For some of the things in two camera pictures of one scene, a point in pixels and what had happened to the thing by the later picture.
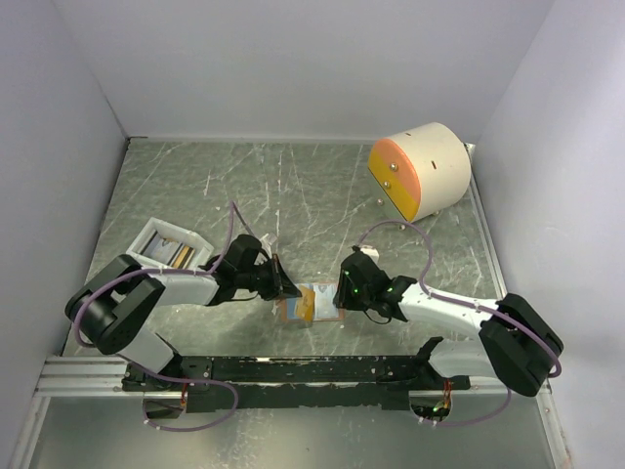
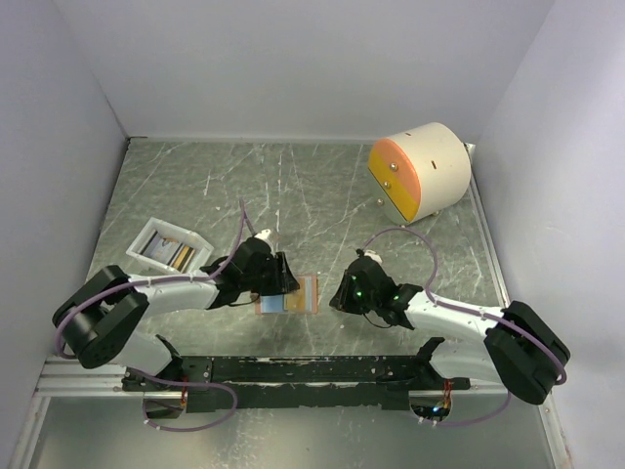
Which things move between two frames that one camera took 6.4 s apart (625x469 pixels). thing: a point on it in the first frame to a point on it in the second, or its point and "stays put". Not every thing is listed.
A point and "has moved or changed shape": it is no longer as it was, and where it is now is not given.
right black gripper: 343,298 stays put
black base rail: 238,383 stays put
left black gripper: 279,279 stays put
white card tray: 160,244 stays put
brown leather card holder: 324,307 to 305,300
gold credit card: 306,304 has moved or changed shape
